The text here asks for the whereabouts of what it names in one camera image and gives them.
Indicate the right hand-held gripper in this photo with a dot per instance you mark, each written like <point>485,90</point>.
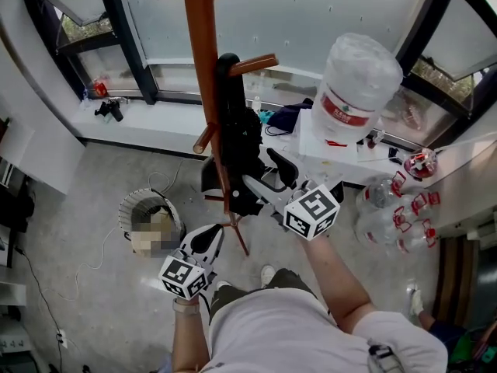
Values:
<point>310,212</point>

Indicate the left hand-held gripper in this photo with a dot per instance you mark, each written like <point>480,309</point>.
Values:
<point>181,277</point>

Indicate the brown wooden coat rack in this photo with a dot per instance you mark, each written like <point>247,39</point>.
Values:
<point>202,49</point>

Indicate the person's right forearm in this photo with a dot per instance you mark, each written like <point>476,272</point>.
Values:
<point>334,282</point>

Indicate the person's left forearm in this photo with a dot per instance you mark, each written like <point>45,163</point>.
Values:
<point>188,336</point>

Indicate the person's white shoe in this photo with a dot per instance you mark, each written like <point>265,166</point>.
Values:
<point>268,275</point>
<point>223,284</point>

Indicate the white water dispenser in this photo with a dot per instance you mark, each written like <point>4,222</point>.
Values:
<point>310,150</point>

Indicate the teal cloth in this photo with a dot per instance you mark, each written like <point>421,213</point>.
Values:
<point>265,117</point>

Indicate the dark blue cloth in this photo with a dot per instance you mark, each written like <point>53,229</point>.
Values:
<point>285,116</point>

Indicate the pink wristband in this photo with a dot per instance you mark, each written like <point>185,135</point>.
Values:
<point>186,307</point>

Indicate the person's dark olive shorts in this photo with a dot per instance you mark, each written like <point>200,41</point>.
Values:
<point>268,286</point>

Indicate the small clear plastic bottle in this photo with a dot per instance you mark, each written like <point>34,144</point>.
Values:
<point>256,104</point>

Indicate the small spray bottle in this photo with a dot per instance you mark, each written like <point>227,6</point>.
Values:
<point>376,139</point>

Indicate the large clear water jug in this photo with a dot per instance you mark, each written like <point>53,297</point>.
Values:
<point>355,88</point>

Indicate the person's white shirt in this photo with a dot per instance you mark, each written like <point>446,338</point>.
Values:
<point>295,336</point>

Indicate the white window ledge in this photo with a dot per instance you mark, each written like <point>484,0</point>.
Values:
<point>155,119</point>

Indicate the white power strip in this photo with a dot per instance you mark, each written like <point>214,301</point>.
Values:
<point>62,338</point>

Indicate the red packet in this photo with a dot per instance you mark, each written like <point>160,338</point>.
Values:
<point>100,88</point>

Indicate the black camera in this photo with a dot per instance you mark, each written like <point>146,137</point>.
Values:
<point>110,109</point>

